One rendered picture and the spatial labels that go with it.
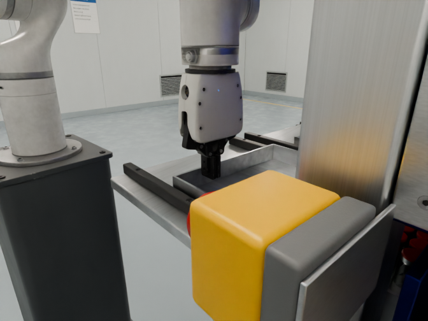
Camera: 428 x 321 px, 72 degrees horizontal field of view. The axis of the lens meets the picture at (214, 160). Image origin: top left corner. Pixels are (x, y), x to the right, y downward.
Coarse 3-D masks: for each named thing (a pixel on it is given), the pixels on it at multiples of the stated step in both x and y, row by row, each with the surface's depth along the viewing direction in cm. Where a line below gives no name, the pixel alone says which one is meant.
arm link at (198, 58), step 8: (184, 48) 42; (192, 48) 40; (200, 48) 39; (208, 48) 39; (216, 48) 39; (224, 48) 39; (232, 48) 40; (184, 56) 41; (192, 56) 39; (200, 56) 39; (208, 56) 39; (216, 56) 39; (224, 56) 40; (232, 56) 40; (184, 64) 42; (192, 64) 41; (200, 64) 40; (208, 64) 40; (216, 64) 40; (224, 64) 40; (232, 64) 41
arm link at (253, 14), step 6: (252, 0) 44; (258, 0) 45; (252, 6) 44; (258, 6) 46; (252, 12) 45; (258, 12) 47; (246, 18) 44; (252, 18) 46; (246, 24) 46; (252, 24) 48; (240, 30) 47
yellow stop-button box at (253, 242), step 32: (224, 192) 17; (256, 192) 17; (288, 192) 17; (320, 192) 17; (192, 224) 16; (224, 224) 14; (256, 224) 14; (288, 224) 14; (320, 224) 14; (352, 224) 14; (192, 256) 17; (224, 256) 14; (256, 256) 13; (288, 256) 12; (320, 256) 12; (192, 288) 18; (224, 288) 15; (256, 288) 13; (288, 288) 12; (224, 320) 16; (256, 320) 14; (288, 320) 12
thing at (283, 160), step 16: (272, 144) 63; (224, 160) 54; (240, 160) 57; (256, 160) 61; (272, 160) 63; (288, 160) 61; (176, 176) 47; (192, 176) 50; (224, 176) 55; (240, 176) 55; (192, 192) 44; (384, 304) 25; (384, 320) 26
